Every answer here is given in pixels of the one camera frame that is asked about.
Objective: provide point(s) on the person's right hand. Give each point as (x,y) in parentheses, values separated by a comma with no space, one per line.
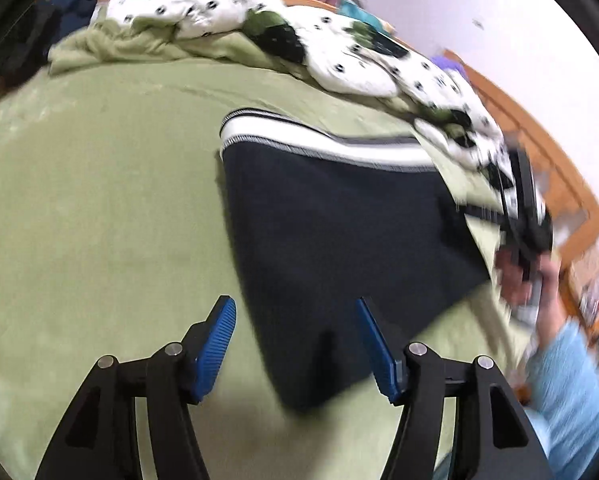
(512,282)

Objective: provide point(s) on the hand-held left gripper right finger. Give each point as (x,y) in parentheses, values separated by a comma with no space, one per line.
(377,355)

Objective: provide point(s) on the green fleece bed blanket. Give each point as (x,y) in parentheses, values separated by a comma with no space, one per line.
(104,210)

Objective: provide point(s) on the black jacket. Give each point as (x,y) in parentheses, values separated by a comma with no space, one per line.
(24,45)

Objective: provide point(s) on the crumpled green fleece blanket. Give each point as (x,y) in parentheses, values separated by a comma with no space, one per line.
(129,47)

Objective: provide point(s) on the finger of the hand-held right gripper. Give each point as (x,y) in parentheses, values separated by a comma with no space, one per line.
(479,214)

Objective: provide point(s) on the navy blue garment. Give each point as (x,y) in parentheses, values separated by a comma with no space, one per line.
(76,10)

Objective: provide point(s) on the teal patterned pillow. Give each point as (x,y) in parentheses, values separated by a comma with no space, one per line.
(359,12)

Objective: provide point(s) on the wooden bed frame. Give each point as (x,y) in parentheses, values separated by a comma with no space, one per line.
(574,195)

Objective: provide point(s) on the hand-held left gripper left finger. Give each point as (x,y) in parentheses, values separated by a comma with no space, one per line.
(214,350)

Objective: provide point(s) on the black pants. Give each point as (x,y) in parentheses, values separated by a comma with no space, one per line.
(339,240)

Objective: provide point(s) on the white floral quilt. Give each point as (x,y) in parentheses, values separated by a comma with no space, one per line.
(359,67)

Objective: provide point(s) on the purple fluffy item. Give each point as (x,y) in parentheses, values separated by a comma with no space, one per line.
(449,64)

